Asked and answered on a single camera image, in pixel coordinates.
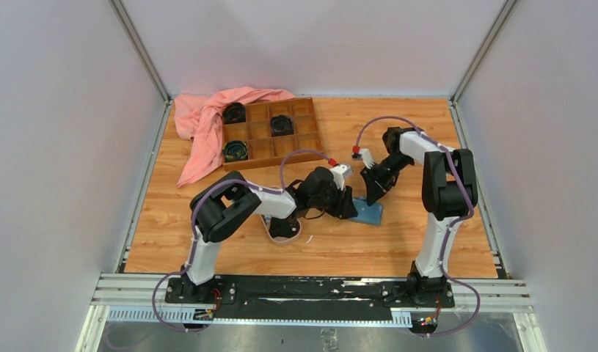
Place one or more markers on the teal leather card holder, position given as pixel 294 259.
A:
pixel 367 214

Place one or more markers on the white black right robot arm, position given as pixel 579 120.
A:
pixel 449 195

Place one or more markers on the aluminium frame rail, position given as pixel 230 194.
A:
pixel 139 298

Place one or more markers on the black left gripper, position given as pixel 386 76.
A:
pixel 343 201

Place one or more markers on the pink oval card tray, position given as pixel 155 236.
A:
pixel 266 220

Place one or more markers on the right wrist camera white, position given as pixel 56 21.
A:
pixel 363 155

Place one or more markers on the rolled dark dotted tie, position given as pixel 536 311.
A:
pixel 281 125

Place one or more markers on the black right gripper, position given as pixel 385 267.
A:
pixel 375 186

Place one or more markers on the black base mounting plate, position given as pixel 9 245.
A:
pixel 304 297

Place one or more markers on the pink cloth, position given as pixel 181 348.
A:
pixel 198 118

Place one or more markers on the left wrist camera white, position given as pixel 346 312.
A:
pixel 340 172

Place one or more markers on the rolled black tie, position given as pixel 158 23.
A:
pixel 234 113

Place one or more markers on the black card in tray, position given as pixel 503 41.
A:
pixel 283 229

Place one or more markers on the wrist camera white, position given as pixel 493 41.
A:
pixel 363 155
pixel 340 172

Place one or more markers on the wooden compartment tray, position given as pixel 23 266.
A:
pixel 262 134

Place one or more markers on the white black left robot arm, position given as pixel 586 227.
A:
pixel 220 210

